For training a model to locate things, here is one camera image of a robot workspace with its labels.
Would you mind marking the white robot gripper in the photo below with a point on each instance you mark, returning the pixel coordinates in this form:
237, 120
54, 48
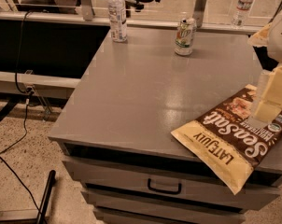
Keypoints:
281, 34

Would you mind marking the brown and yellow chip bag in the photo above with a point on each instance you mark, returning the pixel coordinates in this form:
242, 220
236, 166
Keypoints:
224, 140

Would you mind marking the green 7up can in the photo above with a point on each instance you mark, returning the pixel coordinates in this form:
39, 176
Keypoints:
184, 36

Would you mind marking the clear water bottle background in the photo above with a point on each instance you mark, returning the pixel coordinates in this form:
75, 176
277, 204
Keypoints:
240, 14

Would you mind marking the clear water bottle on table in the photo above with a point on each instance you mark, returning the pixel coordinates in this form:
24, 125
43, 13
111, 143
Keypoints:
117, 17

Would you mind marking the grey drawer cabinet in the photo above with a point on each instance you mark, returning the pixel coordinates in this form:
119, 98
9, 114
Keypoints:
115, 130

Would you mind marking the black stand leg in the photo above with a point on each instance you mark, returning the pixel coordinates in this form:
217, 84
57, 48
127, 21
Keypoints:
31, 216

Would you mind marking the metal bracket middle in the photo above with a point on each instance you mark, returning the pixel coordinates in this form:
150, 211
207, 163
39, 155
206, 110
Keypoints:
198, 13

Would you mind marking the black drawer handle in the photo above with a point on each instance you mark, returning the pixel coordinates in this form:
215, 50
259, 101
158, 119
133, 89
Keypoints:
154, 186

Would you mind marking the metal bracket left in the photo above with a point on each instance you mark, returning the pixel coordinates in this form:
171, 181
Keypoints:
86, 8

